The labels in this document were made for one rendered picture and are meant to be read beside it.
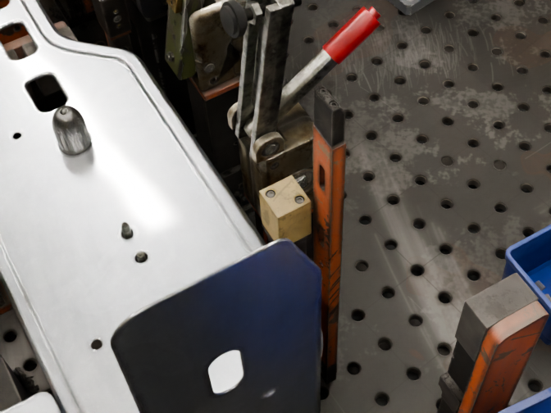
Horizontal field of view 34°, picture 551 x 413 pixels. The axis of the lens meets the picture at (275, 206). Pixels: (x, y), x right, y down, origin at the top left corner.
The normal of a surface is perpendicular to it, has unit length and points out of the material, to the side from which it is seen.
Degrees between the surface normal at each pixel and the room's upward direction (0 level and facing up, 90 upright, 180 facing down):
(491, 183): 0
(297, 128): 0
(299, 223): 90
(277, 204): 0
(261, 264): 90
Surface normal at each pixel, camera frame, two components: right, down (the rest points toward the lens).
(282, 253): 0.50, 0.71
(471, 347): -0.87, 0.43
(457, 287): -0.04, -0.56
